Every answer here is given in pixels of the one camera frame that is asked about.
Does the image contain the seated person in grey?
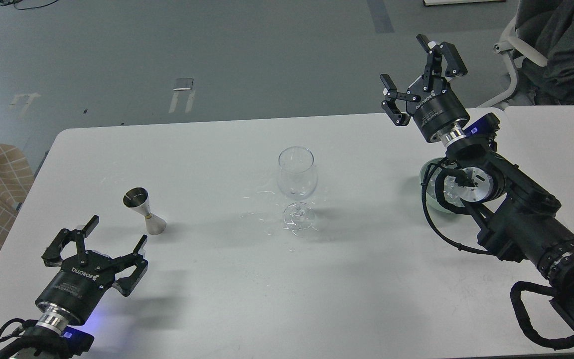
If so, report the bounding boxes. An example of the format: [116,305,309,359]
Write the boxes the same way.
[516,0,574,105]

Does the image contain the silver steel jigger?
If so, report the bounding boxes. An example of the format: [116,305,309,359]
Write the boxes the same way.
[123,187,167,235]

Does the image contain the silver floor plate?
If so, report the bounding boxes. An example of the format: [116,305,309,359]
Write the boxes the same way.
[172,77,194,92]

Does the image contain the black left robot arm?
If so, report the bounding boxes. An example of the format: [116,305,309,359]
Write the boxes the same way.
[0,215,148,359]

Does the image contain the green bowl of ice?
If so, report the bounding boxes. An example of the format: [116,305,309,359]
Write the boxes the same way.
[419,158,468,214]

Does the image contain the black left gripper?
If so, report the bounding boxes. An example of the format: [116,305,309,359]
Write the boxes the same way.
[35,214,148,326]

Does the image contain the black floor cables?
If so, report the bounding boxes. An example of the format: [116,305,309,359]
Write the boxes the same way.
[0,0,59,21]

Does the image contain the white office chair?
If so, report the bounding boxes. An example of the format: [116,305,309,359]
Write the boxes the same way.
[478,14,548,109]

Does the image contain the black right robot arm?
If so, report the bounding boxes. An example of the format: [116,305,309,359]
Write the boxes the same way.
[380,34,574,350]

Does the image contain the clear wine glass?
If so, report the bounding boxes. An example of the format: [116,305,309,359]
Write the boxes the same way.
[277,146,318,230]

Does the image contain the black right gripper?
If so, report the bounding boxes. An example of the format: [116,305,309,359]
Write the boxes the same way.
[380,34,471,143]

